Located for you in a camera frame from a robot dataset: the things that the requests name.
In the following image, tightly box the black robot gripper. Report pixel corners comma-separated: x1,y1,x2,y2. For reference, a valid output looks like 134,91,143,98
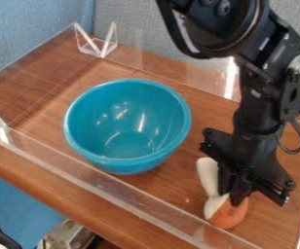
201,125,295,206

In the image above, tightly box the brown and white toy mushroom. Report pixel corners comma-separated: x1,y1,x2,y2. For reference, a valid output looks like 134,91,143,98
196,158,249,230

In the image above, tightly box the blue plastic bowl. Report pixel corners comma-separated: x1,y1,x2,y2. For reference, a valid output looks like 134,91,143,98
63,79,191,175

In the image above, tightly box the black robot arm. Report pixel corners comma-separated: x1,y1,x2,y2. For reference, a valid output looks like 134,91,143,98
155,0,300,206

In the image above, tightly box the clear acrylic table barrier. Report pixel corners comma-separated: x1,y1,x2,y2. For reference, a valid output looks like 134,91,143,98
0,29,300,249

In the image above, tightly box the white power strip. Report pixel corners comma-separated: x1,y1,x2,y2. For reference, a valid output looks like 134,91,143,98
36,219,95,249

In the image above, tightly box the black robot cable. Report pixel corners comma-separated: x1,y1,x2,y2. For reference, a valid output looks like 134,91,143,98
274,118,300,156

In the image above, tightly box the clear acrylic corner bracket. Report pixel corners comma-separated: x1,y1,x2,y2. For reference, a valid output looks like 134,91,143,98
74,22,119,58

